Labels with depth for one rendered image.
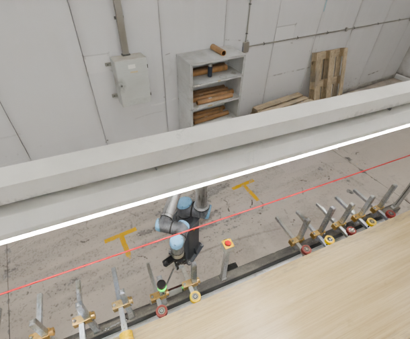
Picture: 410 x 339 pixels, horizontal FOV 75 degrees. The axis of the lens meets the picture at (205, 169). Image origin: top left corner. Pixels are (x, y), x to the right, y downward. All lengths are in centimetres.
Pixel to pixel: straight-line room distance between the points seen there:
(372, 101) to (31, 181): 102
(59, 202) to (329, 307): 197
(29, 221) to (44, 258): 299
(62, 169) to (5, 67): 312
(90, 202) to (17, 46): 307
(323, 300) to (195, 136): 182
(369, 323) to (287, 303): 55
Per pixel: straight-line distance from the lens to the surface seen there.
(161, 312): 211
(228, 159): 78
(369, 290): 250
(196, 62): 380
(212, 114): 449
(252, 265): 251
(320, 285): 236
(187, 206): 262
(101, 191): 72
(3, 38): 367
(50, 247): 380
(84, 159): 69
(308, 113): 89
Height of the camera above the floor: 287
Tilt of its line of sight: 42 degrees down
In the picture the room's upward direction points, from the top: 2 degrees clockwise
